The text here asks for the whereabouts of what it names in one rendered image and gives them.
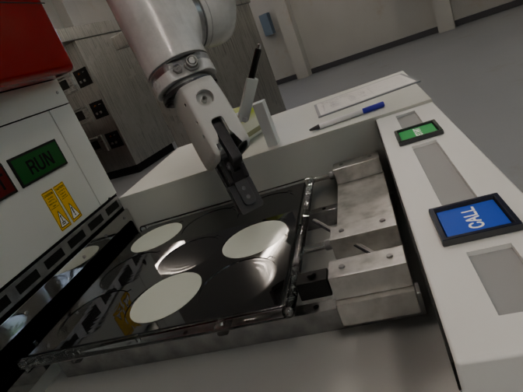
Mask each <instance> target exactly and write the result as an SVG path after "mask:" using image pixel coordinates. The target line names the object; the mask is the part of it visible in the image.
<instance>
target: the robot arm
mask: <svg viewBox="0 0 523 392"><path fill-rule="evenodd" d="M106 1H107V4H108V5H109V7H110V9H111V11H112V12H113V14H114V17H115V19H116V20H117V22H118V25H119V26H120V28H121V31H122V32H123V34H124V35H125V38H126V40H127V42H128V44H129V46H130V48H131V49H132V51H133V53H134V55H135V57H136V59H137V61H138V63H139V65H140V67H141V69H142V70H143V72H144V74H145V76H146V78H147V80H148V82H149V84H150V85H151V87H152V89H153V92H154V93H155V95H156V98H157V99H158V100H159V101H160V102H162V103H164V105H165V107H166V108H175V109H176V111H177V114H178V116H179V118H180V119H181V123H182V124H183V126H184V129H185V131H186V132H187V134H188V137H189V138H190V140H191V143H192V145H193V146H194V148H195V151H196V152H197V154H198V156H199V158H200V160H201V161H202V163H203V165H204V166H205V168H206V169H207V170H210V171H213V170H214V169H216V172H217V173H218V174H219V177H220V179H221V181H222V182H223V184H224V186H225V187H226V190H227V192H228V194H229V196H230V198H231V200H232V201H233V203H234V205H235V207H236V209H237V211H238V213H239V215H245V214H247V213H249V212H251V211H253V210H255V209H256V208H258V207H260V206H262V205H263V200H262V198H261V196H260V194H259V193H258V190H257V189H256V187H255V185H254V183H253V181H252V179H251V177H249V173H248V171H247V168H246V166H245V165H244V162H243V160H242V159H243V157H242V154H243V153H244V152H245V151H246V149H247V148H248V146H249V144H250V139H249V137H248V135H247V132H246V131H245V129H244V127H243V125H242V123H241V122H240V120H239V118H238V117H237V115H236V113H235V112H234V110H233V108H232V107H231V105H230V103H229V101H228V99H227V98H226V97H225V95H224V93H223V91H222V90H221V88H220V87H219V86H218V84H217V82H218V81H217V78H216V69H215V67H214V65H213V63H212V61H211V60H210V58H209V56H208V54H207V52H206V50H205V49H208V48H211V47H216V46H219V45H221V44H225V43H226V42H227V41H228V40H229V39H230V38H231V37H232V35H233V32H234V29H235V24H236V0H106Z"/></svg>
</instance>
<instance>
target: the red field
mask: <svg viewBox="0 0 523 392"><path fill-rule="evenodd" d="M13 191H15V188H14V187H13V185H12V183H11V182H10V180H9V179H8V177H7V176H6V174H5V172H4V170H3V169H2V167H1V166H0V198H2V197H4V196H6V195H7V194H9V193H11V192H13Z"/></svg>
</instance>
